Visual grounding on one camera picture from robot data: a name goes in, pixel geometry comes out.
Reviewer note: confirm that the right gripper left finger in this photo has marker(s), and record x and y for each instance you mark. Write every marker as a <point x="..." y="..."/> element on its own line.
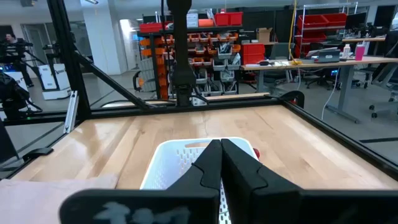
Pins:
<point x="186" y="205"/>

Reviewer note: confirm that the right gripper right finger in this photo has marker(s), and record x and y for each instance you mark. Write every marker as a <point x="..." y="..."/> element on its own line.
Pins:
<point x="267" y="205"/>

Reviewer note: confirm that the white perforated plastic basket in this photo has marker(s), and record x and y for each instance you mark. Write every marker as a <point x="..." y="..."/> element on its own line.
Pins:
<point x="168" y="165"/>

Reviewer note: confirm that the red cherry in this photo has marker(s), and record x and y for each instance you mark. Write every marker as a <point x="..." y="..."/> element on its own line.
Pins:
<point x="256" y="153"/>

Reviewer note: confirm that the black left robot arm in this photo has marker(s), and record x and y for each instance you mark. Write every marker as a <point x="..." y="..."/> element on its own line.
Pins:
<point x="183" y="46"/>

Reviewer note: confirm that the pink cloth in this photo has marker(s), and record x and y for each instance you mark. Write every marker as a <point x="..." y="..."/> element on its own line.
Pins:
<point x="46" y="202"/>

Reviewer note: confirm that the silver aluminium strip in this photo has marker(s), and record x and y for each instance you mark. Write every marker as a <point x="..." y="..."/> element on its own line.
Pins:
<point x="71" y="112"/>

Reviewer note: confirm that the black table clamp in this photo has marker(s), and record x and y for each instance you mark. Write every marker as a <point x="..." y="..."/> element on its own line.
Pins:
<point x="37" y="153"/>

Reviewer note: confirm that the grey laptop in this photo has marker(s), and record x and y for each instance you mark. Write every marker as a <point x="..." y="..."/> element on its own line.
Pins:
<point x="329" y="56"/>

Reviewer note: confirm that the shelf rack with orange bins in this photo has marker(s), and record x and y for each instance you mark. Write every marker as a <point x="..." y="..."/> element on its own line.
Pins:
<point x="217" y="46"/>

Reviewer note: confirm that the wooden desk grey legs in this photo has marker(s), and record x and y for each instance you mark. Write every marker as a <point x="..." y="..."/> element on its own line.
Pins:
<point x="357" y="62"/>

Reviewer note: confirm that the cardboard box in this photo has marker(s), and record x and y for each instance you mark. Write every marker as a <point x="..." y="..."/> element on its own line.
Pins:
<point x="264" y="35"/>

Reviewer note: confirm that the white bottle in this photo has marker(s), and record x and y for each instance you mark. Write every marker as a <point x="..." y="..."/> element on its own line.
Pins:
<point x="346" y="51"/>

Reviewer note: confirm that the black office chair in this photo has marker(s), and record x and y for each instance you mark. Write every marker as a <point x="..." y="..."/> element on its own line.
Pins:
<point x="385" y="77"/>

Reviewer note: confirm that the pink bottle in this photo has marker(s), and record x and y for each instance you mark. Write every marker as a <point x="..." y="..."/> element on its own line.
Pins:
<point x="360" y="52"/>

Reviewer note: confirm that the white cart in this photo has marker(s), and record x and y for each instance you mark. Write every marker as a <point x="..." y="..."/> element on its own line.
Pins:
<point x="54" y="81"/>

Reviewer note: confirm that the metal rack with red bins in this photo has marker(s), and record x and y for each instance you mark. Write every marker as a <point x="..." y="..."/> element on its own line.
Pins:
<point x="311" y="21"/>

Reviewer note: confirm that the red plastic bin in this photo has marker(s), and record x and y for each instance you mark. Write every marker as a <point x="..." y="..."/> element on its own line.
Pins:
<point x="228" y="18"/>

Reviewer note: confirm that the black equipment stand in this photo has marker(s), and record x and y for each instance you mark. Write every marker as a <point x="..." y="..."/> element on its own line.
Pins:
<point x="12" y="93"/>

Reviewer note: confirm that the person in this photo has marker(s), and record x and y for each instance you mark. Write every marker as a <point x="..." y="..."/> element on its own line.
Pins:
<point x="12" y="38"/>

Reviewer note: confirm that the black aluminium frame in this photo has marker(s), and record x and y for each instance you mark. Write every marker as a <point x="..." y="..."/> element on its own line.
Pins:
<point x="217" y="107"/>

